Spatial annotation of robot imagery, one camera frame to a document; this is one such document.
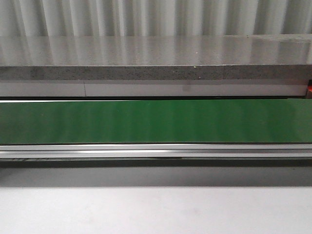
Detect grey pleated curtain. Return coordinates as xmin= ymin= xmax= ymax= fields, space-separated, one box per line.
xmin=0 ymin=0 xmax=312 ymax=37

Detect red object at right edge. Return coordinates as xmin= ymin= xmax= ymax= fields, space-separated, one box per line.
xmin=306 ymin=80 xmax=312 ymax=99

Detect green conveyor belt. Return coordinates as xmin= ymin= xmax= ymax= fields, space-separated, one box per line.
xmin=0 ymin=98 xmax=312 ymax=144

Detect grey speckled stone counter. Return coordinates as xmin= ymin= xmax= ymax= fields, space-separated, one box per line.
xmin=0 ymin=34 xmax=312 ymax=98

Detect aluminium conveyor side rail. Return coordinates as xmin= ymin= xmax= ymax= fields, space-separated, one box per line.
xmin=0 ymin=143 xmax=312 ymax=168

